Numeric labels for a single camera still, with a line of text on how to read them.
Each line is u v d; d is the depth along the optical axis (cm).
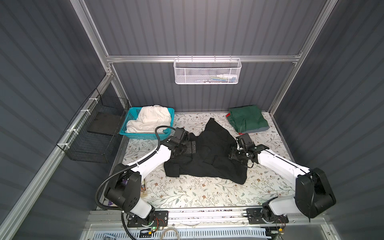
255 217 73
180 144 67
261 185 84
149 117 112
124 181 49
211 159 92
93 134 73
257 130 105
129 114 108
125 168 46
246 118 107
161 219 72
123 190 43
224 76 91
